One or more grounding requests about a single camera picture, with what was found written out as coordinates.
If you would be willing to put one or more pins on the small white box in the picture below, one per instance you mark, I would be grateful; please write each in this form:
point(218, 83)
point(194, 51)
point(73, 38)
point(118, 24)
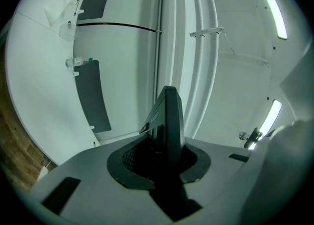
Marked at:
point(43, 173)

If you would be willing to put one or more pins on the dark grey divider panel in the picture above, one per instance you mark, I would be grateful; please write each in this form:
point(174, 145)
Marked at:
point(92, 96)

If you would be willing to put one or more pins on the round metal fixture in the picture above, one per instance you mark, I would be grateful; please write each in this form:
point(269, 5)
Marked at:
point(243, 136)

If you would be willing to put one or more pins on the white paper roll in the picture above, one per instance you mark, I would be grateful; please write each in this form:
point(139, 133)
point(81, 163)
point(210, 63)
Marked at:
point(72, 1)

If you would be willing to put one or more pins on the white pipe bracket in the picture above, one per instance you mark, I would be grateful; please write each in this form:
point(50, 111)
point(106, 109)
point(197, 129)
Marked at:
point(206, 32)

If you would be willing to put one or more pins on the black keyboard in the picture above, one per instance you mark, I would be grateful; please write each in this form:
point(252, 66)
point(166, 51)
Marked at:
point(171, 126)

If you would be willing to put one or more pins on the white corrugated pipe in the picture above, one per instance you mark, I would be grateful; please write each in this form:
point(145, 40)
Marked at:
point(212, 47)

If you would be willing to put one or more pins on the clear plastic water bottle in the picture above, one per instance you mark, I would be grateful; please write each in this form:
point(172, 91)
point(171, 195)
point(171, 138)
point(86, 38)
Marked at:
point(78, 61)

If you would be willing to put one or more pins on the clear plastic container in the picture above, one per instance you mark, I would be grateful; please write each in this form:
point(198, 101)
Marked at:
point(67, 32)

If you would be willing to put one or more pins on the long ceiling light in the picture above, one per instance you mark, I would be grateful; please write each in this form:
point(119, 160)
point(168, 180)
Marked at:
point(274, 13)
point(271, 118)

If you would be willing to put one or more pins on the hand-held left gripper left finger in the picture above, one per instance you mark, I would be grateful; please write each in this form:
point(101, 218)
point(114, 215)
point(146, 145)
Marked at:
point(93, 184)

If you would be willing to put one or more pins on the black mounted camera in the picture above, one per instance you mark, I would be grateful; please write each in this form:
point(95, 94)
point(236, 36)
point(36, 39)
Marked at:
point(253, 137)

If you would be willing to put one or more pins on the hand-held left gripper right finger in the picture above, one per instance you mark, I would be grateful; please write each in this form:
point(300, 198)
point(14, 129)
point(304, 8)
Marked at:
point(220, 182)

